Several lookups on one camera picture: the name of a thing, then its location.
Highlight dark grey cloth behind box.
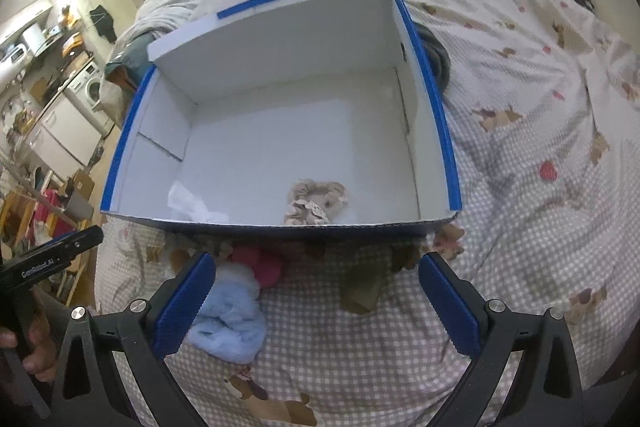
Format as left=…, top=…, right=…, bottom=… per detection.
left=416, top=24, right=451, bottom=95

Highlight person's left hand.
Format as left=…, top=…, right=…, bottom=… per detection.
left=0, top=294, right=67, bottom=383

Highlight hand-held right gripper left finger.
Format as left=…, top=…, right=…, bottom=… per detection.
left=51, top=251, right=217, bottom=427

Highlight white washing machine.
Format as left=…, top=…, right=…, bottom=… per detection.
left=64, top=59, right=106, bottom=112

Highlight pink fluffy soft item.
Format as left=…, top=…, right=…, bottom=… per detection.
left=227, top=244, right=287, bottom=290

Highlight black hanging garment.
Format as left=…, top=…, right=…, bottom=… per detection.
left=89, top=5, right=118, bottom=42

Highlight light blue fluffy cloth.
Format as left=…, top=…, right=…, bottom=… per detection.
left=187, top=264, right=267, bottom=365

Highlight white cardboard box blue edges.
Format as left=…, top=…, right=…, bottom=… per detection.
left=100, top=0, right=463, bottom=238

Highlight beige lace scrunchie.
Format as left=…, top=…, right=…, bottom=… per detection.
left=284, top=179, right=348, bottom=227

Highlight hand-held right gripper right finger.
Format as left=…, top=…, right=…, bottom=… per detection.
left=418, top=252, right=586, bottom=427

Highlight brown soft item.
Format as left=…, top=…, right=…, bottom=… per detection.
left=336, top=252, right=388, bottom=315

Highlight printed checkered blanket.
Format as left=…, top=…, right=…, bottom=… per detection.
left=92, top=0, right=640, bottom=427

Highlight white cabinet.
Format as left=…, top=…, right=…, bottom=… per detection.
left=27, top=96, right=113, bottom=170

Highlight white crumpled tissue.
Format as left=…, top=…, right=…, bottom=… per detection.
left=167, top=181, right=231, bottom=224

